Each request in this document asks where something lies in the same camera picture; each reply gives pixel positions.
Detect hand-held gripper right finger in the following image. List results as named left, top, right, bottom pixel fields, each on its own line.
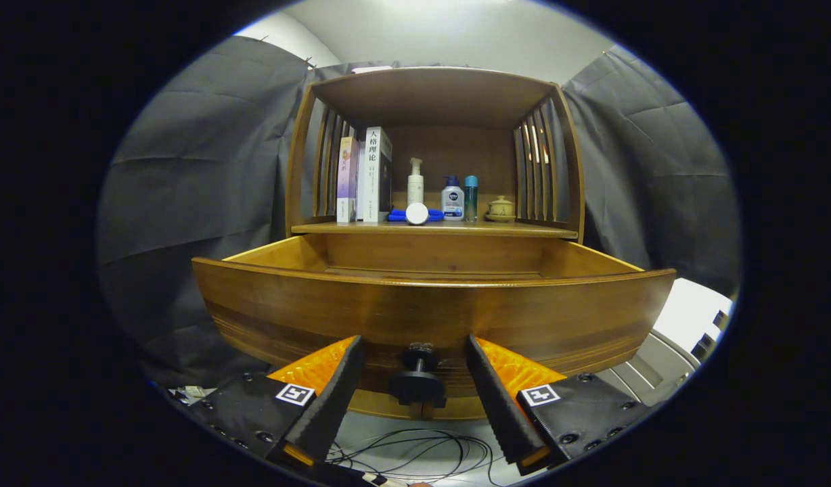
left=466, top=334, right=653, bottom=476

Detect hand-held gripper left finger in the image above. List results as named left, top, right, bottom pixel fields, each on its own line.
left=185, top=335, right=366, bottom=474

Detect wooden drawer with black knob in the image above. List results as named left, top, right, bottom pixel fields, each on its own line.
left=192, top=233, right=677, bottom=421

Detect wooden countertop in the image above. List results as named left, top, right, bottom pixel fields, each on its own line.
left=292, top=216, right=579, bottom=239

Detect brown wooden cabinet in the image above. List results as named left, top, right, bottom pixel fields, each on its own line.
left=285, top=66, right=585, bottom=241

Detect blue folded cloth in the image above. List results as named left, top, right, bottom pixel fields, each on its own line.
left=388, top=208, right=445, bottom=223

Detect white table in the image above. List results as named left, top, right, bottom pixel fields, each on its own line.
left=595, top=277, right=734, bottom=407

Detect grey bottle with blue pump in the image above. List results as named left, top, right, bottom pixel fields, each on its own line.
left=441, top=175, right=465, bottom=222

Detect purple book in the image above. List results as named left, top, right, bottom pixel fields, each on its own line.
left=336, top=137, right=359, bottom=224

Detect white pump bottle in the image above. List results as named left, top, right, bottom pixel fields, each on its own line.
left=407, top=158, right=424, bottom=207

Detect thick white book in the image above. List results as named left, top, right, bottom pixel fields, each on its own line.
left=363, top=126, right=393, bottom=223

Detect black floor cables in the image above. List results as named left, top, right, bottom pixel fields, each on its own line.
left=328, top=427, right=504, bottom=484

